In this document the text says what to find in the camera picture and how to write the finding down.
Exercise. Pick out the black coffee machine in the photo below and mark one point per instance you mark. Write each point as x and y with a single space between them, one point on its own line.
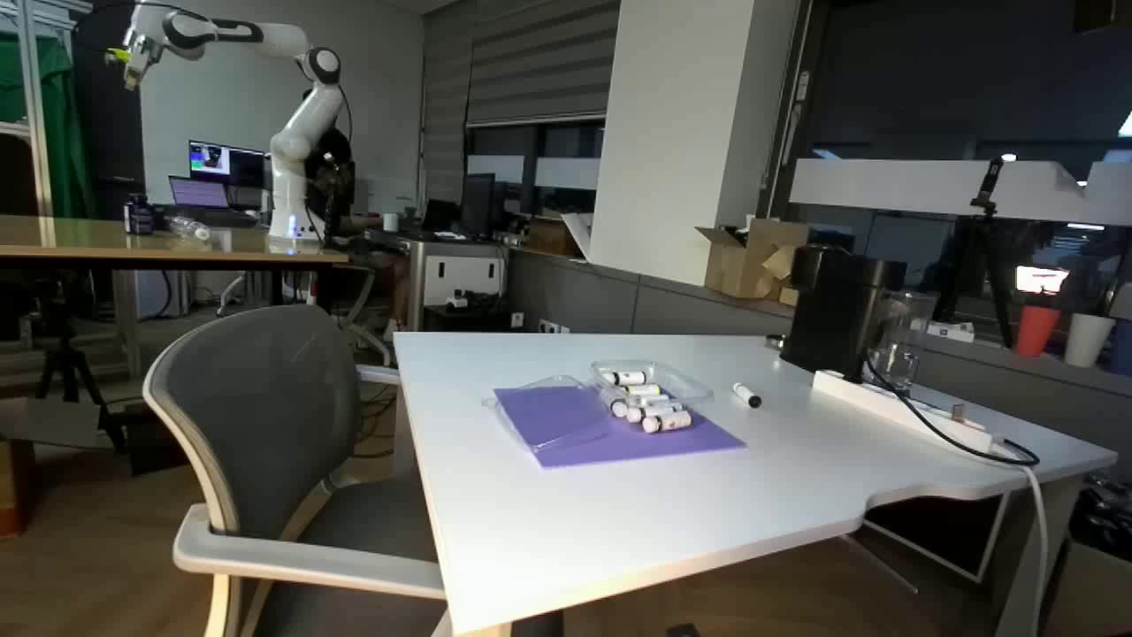
841 309

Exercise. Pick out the grey mesh office chair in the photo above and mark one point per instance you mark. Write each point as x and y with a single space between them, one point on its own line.
268 407

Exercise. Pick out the white cup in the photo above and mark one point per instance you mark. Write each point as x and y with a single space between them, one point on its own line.
1086 338

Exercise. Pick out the open cardboard box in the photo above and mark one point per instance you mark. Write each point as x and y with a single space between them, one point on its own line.
760 263

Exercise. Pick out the green cloth backdrop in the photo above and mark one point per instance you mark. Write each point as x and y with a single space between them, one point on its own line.
64 138

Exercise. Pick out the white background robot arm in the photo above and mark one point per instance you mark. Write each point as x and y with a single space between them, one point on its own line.
162 26

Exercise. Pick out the laptop on background desk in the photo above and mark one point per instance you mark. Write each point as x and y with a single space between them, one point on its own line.
207 202

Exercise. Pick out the purple mat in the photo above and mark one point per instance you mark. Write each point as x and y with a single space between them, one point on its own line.
566 425

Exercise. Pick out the wooden background desk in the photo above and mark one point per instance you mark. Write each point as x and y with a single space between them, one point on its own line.
46 238

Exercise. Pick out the red cup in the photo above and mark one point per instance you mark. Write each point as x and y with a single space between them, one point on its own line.
1036 330

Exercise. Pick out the clear plastic container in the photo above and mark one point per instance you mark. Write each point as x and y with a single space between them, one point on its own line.
648 399

